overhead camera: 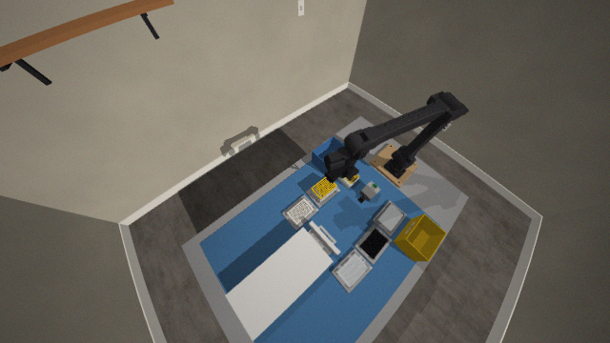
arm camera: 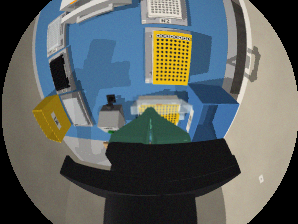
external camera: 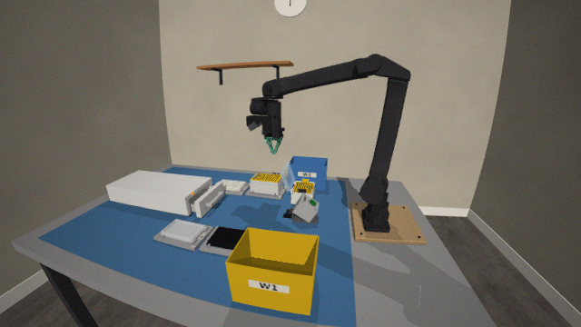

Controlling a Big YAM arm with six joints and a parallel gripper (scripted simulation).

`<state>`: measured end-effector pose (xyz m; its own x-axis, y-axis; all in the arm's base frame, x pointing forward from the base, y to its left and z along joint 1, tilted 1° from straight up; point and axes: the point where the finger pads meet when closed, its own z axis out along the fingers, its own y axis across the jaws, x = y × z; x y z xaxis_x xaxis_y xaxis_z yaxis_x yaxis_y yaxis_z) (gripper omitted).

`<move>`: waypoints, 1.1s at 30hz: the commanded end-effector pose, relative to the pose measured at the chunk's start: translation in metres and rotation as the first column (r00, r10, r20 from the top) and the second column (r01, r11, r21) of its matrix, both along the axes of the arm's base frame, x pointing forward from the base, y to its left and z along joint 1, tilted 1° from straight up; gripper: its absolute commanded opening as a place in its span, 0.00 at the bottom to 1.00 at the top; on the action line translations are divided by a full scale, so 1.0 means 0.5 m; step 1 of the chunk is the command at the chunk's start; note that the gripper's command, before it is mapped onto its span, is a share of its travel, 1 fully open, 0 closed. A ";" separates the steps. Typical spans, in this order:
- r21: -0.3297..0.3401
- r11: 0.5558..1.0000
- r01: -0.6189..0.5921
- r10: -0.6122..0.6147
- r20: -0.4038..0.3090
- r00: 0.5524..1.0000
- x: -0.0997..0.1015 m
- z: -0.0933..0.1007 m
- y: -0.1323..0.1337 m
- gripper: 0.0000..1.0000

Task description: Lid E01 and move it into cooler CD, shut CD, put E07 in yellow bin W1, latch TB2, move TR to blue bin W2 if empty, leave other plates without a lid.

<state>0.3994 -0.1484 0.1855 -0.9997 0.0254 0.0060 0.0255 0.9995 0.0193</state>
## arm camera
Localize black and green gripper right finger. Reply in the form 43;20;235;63
150;107;192;144

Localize blue bench mat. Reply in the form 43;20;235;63
35;0;228;141

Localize yellow open-top bin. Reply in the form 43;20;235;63
32;94;71;142

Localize white button box with green key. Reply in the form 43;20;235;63
97;94;126;134

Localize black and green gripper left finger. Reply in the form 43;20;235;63
108;107;150;144

